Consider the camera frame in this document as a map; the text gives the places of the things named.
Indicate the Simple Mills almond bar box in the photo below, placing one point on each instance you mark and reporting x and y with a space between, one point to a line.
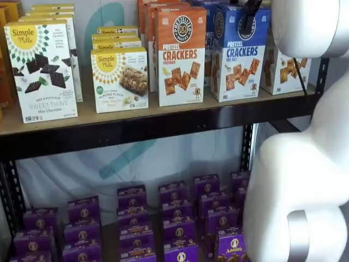
117 30
117 37
117 45
120 82

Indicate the purple Annie's snack box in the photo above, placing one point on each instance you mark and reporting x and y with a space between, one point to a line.
138 255
82 234
207 185
181 253
214 202
173 192
223 219
179 230
30 258
241 197
177 210
84 210
132 217
231 248
41 219
132 197
34 241
136 236
240 181
81 255

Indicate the white sheet with teal logo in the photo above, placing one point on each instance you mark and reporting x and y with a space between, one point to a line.
81 169

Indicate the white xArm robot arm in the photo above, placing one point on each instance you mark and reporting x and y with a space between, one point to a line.
300 177

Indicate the orange cheddar pretzel crackers box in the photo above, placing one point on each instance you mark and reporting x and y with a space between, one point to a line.
180 68
139 16
149 32

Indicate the orange snack box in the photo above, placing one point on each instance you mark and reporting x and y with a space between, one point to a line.
5 68

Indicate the blue pretzel crackers box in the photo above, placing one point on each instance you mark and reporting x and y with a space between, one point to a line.
242 71
211 41

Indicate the black metal shelf frame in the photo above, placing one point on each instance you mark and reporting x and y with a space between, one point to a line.
109 139

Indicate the white pretzel crackers box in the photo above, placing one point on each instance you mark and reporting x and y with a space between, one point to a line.
286 80

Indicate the Simple Mills mint chocolate box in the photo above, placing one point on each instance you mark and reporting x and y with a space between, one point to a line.
51 9
41 82
53 5
75 68
49 13

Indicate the wooden shelf board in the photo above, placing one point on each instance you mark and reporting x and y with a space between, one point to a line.
109 117

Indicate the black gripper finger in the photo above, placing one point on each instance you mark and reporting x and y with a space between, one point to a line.
251 13

